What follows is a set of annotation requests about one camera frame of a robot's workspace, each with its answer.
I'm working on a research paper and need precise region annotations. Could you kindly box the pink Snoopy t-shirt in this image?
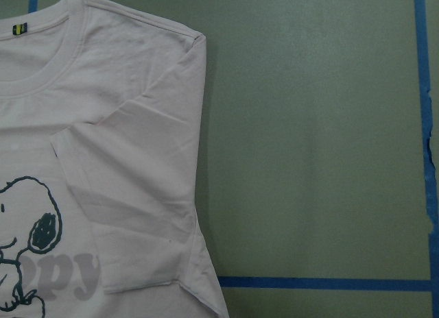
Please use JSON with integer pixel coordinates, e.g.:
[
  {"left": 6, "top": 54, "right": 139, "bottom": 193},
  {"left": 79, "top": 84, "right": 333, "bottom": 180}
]
[{"left": 1, "top": 0, "right": 228, "bottom": 317}]

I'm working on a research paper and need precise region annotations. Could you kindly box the crossing blue tape strip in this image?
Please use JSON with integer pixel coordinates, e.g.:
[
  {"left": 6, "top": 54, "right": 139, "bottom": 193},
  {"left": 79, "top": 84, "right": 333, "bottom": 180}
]
[{"left": 414, "top": 0, "right": 438, "bottom": 317}]

